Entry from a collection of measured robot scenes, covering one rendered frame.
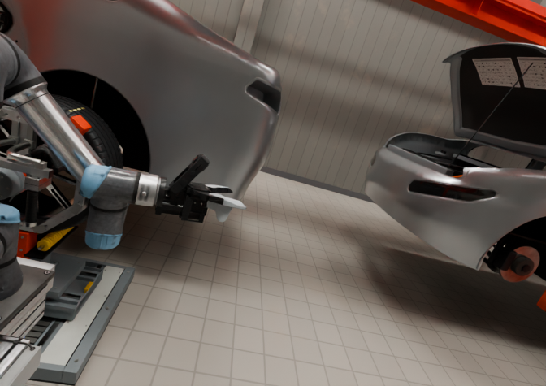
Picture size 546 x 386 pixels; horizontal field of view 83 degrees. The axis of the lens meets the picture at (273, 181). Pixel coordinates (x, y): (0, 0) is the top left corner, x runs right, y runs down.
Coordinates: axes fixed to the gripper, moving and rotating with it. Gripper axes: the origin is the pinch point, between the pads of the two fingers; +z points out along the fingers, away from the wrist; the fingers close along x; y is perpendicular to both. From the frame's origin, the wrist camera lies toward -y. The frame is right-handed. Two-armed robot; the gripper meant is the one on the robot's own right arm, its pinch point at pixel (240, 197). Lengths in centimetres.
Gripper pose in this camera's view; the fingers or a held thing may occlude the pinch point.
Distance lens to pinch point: 81.0
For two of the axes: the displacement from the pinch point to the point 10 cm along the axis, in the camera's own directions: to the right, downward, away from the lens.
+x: 3.4, 2.3, -9.1
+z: 9.1, 1.8, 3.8
